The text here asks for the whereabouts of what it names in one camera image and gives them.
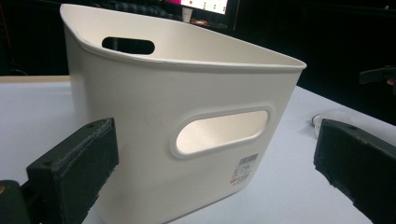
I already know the white plastic storage basket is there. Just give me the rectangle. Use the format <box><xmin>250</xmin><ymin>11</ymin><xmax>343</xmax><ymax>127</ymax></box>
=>
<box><xmin>59</xmin><ymin>3</ymin><xmax>308</xmax><ymax>224</ymax></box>

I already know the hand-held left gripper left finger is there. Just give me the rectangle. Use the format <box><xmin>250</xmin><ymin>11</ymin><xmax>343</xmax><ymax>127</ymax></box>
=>
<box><xmin>25</xmin><ymin>117</ymin><xmax>120</xmax><ymax>224</ymax></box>

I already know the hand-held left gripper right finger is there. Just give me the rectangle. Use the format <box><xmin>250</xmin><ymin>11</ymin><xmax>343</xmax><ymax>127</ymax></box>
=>
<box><xmin>313</xmin><ymin>119</ymin><xmax>396</xmax><ymax>224</ymax></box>

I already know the computer monitor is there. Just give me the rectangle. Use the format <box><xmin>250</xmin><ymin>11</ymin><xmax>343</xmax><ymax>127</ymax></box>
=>
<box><xmin>163</xmin><ymin>0</ymin><xmax>241</xmax><ymax>31</ymax></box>

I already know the white paper cup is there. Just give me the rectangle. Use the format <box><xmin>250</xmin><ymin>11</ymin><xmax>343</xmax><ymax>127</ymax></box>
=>
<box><xmin>181</xmin><ymin>7</ymin><xmax>194</xmax><ymax>23</ymax></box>

